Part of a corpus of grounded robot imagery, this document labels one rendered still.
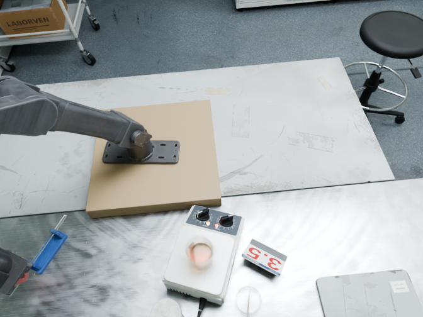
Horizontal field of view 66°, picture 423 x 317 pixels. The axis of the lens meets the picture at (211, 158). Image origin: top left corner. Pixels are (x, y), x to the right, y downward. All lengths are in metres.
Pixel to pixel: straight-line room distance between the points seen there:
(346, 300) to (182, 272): 0.35
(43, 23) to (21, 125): 2.21
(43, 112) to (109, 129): 0.18
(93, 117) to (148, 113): 0.32
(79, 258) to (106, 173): 0.21
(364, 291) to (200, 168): 0.46
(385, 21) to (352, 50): 0.90
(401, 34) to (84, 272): 1.67
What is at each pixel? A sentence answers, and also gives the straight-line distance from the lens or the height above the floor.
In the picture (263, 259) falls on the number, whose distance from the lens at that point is 0.76.
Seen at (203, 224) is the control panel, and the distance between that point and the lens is 0.74.
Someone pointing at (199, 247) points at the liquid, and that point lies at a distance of 0.66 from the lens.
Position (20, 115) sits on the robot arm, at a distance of 0.54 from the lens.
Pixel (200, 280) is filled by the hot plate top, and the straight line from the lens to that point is 0.68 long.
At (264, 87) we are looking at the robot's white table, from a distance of 1.07.
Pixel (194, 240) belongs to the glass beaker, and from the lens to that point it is 0.64.
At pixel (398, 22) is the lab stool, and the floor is 0.64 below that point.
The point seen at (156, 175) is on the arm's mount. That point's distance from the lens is 0.84.
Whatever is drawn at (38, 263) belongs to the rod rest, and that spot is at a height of 0.91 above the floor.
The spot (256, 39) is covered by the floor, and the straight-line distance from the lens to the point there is 2.77.
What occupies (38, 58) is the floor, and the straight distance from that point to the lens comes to 3.01.
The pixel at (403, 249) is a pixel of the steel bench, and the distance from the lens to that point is 0.88.
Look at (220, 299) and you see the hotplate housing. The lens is 0.69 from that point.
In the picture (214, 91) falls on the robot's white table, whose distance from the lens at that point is 1.06.
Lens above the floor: 1.65
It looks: 57 degrees down
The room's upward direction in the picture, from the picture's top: 4 degrees counter-clockwise
